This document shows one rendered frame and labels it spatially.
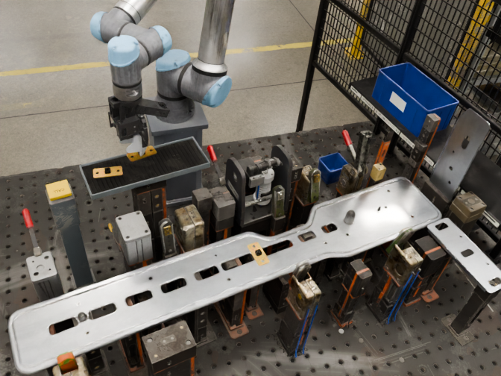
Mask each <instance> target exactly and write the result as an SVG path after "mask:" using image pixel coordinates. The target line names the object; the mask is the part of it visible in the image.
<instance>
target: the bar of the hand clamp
mask: <svg viewBox="0 0 501 376"><path fill-rule="evenodd" d="M375 141H376V138H375V137H372V132H371V131H369V130H366V131H360V132H359V141H358V145H357V150H356V159H355V163H354V168H355V169H356V170H357V176H356V178H357V177H358V175H359V167H360V166H361V168H362V172H360V174H362V175H364V174H365V168H366V164H367V159H368V152H369V148H370V145H372V144H374V143H375Z"/></svg>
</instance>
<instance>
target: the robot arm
mask: <svg viewBox="0 0 501 376"><path fill-rule="evenodd" d="M156 2H157V0H119V1H118V3H117V4H116V5H115V6H114V7H113V9H112V10H111V11H110V12H109V13H108V12H103V11H100V12H98V13H96V14H95V15H94V16H93V17H92V19H91V22H90V31H91V33H92V35H93V36H94V37H95V38H97V39H98V40H100V41H102V42H103V43H106V44H108V60H109V62H110V72H111V78H112V84H113V94H114V95H113V96H110V97H108V103H109V108H110V112H108V116H109V122H110V127H115V128H116V131H117V136H118V137H119V139H120V140H119V142H120V143H122V144H124V143H131V144H130V145H129V146H128V147H127V149H126V151H127V152H128V153H132V152H139V155H140V156H142V155H143V154H144V153H145V150H146V148H147V146H148V126H147V122H146V118H145V117H144V114H147V115H152V116H156V117H157V118H158V119H159V120H160V121H162V122H166V123H170V124H179V123H183V122H187V121H189V120H190V119H191V118H192V117H193V116H194V115H195V103H194V101H197V102H199V103H202V105H206V106H209V107H217V106H219V105H220V104H222V103H223V101H224V100H225V99H226V97H227V96H228V94H229V92H230V89H231V86H232V79H231V78H230V76H228V75H227V65H226V64H225V63H224V59H225V54H226V50H227V42H228V37H229V33H230V25H231V20H232V16H233V8H234V4H235V0H207V1H206V6H205V11H204V21H203V27H202V32H201V41H200V47H199V52H198V57H197V58H196V59H194V60H193V61H191V57H190V55H189V53H188V52H187V51H184V50H180V49H172V50H170V49H171V46H172V40H171V36H170V34H169V32H168V31H167V30H166V29H165V28H164V27H162V26H159V25H155V26H154V27H150V28H149V29H146V28H143V27H141V26H138V24H139V22H140V21H141V20H142V18H143V17H144V16H145V15H146V13H147V12H148V11H149V10H150V9H151V8H152V7H153V5H154V4H155V3H156ZM154 61H156V67H155V69H156V75H157V96H156V98H155V101H153V100H149V99H144V98H142V73H141V71H142V69H144V68H145V67H146V66H148V65H149V64H151V63H153V62H154ZM193 100H194V101H193ZM110 117H111V118H112V119H113V121H114V123H111V120H110Z"/></svg>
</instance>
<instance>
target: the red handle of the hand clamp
mask: <svg viewBox="0 0 501 376"><path fill-rule="evenodd" d="M341 134H342V136H343V138H344V141H345V144H346V146H347V148H348V150H349V152H350V156H351V158H352V160H353V163H355V159H356V152H355V151H354V148H353V145H352V142H351V139H350V136H349V133H348V132H347V131H346V130H344V131H342V133H341Z"/></svg>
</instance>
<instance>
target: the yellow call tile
mask: <svg viewBox="0 0 501 376"><path fill-rule="evenodd" d="M45 186H46V189H47V192H48V196H49V198H50V201H53V200H57V199H60V198H65V197H68V196H71V195H72V192H71V190H70V188H69V184H68V181H67V180H64V181H58V182H55V183H52V184H46V185H45Z"/></svg>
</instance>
